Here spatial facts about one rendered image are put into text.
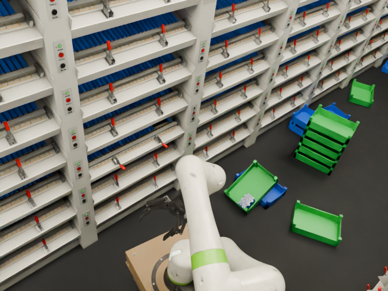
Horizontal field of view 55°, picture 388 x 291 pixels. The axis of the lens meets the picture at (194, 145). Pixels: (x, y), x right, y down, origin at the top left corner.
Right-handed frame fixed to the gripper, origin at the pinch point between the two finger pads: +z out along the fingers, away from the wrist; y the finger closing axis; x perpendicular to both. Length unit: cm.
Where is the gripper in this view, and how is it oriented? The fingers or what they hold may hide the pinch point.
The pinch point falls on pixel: (153, 227)
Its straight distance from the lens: 160.3
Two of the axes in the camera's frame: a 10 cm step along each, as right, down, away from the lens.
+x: 0.9, -4.1, 9.1
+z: -6.9, 6.3, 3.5
